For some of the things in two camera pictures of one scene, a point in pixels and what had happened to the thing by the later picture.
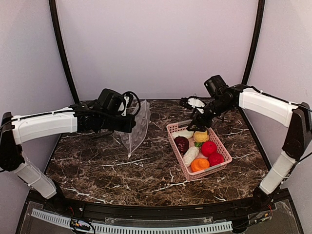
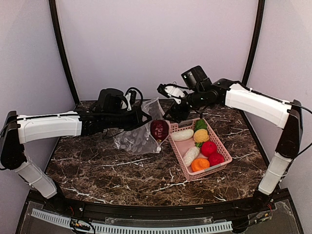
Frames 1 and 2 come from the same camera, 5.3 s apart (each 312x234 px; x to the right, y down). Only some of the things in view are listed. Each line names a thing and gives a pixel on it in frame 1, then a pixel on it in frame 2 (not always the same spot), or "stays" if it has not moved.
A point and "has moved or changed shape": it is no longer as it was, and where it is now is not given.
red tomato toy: [208, 147] stays
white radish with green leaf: [185, 133] stays
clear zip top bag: [131, 140] has moved or changed shape
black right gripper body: [218, 107] -> [197, 100]
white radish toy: [190, 154] stays
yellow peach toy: [201, 136] stays
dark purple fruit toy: [182, 143] -> [159, 129]
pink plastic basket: [189, 175] stays
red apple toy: [216, 159] stays
